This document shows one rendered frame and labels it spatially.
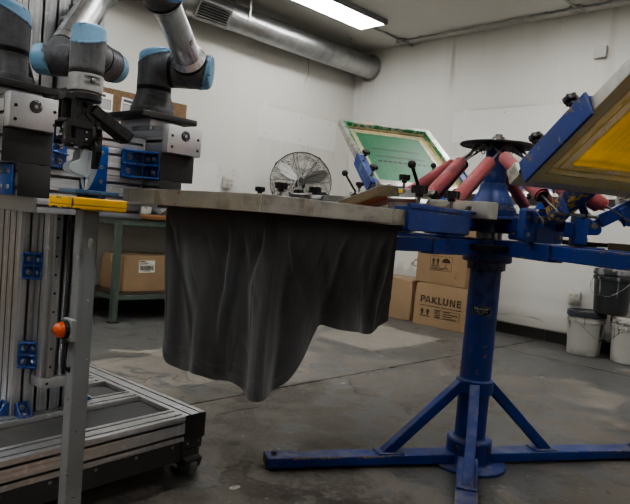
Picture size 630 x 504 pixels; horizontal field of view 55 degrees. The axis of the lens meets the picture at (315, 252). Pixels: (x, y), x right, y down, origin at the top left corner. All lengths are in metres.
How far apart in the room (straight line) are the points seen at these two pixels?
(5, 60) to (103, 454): 1.19
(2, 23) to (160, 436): 1.35
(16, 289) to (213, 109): 4.30
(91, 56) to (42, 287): 0.92
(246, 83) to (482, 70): 2.41
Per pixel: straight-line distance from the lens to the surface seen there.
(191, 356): 1.61
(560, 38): 6.34
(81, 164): 1.46
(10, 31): 1.97
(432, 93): 6.90
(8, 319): 2.23
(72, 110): 1.46
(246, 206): 1.26
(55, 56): 1.62
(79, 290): 1.47
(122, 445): 2.10
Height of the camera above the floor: 0.94
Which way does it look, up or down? 3 degrees down
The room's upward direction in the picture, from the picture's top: 5 degrees clockwise
